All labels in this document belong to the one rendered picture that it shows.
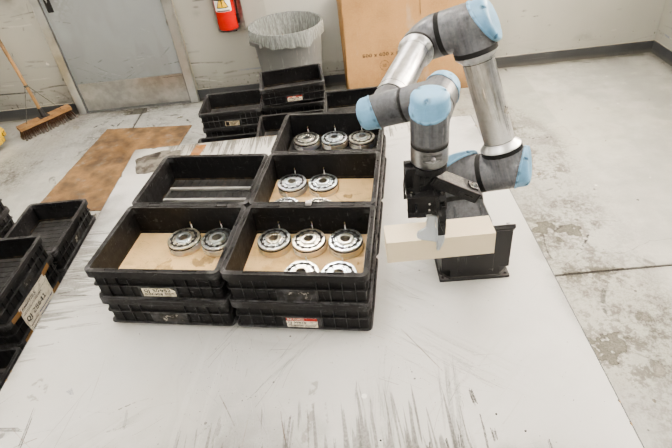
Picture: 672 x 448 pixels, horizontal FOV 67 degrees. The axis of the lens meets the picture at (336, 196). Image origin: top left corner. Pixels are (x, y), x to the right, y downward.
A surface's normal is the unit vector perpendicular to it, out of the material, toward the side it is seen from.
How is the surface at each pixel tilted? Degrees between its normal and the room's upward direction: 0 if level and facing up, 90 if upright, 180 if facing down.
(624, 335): 0
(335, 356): 0
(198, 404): 0
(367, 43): 77
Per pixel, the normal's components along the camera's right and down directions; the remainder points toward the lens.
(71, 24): 0.03, 0.59
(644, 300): -0.11, -0.80
